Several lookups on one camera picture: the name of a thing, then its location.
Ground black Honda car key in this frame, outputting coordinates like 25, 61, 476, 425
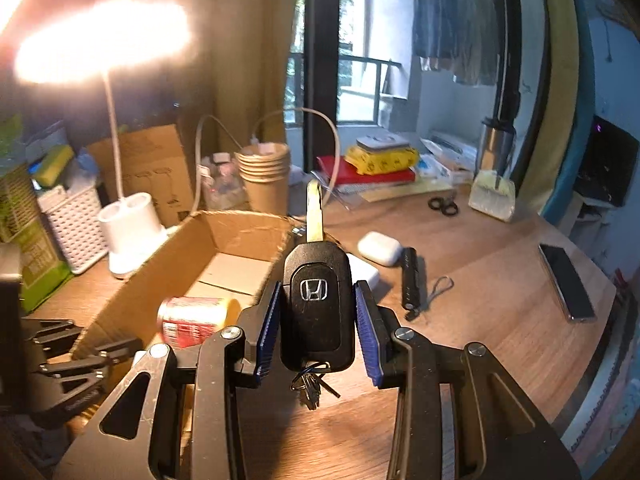
280, 180, 356, 411

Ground cardboard box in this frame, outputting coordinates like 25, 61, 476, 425
72, 210, 294, 360

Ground red metal can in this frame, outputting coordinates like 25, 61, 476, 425
156, 297, 242, 349

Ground black mini flashlight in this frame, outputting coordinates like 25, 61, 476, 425
401, 247, 421, 321

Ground white power adapter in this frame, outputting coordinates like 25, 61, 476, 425
347, 252, 380, 290

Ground white earbuds case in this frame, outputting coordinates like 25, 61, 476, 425
357, 231, 402, 266

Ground black scissors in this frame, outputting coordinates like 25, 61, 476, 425
427, 196, 459, 217

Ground red book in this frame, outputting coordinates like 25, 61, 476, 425
316, 154, 418, 188

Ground stacked paper cups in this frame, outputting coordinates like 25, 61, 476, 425
235, 142, 291, 216

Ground yellow wipes pack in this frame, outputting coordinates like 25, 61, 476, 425
345, 145, 419, 176

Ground white plastic basket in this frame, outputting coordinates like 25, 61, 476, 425
37, 185, 107, 275

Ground clear plastic bag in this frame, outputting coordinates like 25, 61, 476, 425
469, 170, 515, 222

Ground brown lamp packaging box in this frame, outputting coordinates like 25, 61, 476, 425
118, 125, 194, 228

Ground black smartphone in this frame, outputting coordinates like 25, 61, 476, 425
538, 244, 597, 323

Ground yellow green sponge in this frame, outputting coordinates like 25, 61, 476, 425
32, 144, 75, 188

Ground steel thermos bottle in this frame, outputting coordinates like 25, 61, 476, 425
475, 118, 516, 177

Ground black monitor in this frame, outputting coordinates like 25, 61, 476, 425
574, 115, 639, 207

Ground white desk lamp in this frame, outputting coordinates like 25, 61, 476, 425
14, 0, 191, 278

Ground white charging cable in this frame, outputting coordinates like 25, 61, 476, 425
169, 106, 343, 233

